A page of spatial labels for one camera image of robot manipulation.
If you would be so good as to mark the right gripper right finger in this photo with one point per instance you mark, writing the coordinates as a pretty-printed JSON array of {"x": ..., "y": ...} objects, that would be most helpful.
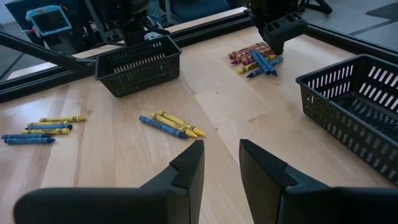
[{"x": 267, "y": 193}]

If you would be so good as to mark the blue-cased tablet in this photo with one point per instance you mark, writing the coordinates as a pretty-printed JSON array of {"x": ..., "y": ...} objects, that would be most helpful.
[{"x": 48, "y": 20}]

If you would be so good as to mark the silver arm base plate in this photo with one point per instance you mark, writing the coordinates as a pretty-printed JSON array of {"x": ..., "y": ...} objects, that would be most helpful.
[{"x": 155, "y": 35}]

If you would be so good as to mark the black slotted plastic basket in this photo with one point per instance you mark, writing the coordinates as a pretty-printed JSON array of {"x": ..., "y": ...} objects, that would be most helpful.
[
  {"x": 136, "y": 82},
  {"x": 326, "y": 124}
]

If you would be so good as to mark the pink crayon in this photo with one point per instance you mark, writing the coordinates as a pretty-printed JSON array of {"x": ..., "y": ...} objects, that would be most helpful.
[
  {"x": 242, "y": 59},
  {"x": 247, "y": 49},
  {"x": 247, "y": 61}
]

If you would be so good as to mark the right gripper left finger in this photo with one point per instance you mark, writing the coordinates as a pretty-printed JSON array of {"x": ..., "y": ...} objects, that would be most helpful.
[{"x": 174, "y": 193}]

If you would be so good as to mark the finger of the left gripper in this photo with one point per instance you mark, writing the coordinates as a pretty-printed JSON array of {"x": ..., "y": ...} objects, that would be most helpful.
[{"x": 281, "y": 28}]

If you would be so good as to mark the black aluminium table frame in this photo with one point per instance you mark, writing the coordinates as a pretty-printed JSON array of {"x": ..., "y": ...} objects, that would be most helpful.
[{"x": 37, "y": 84}]

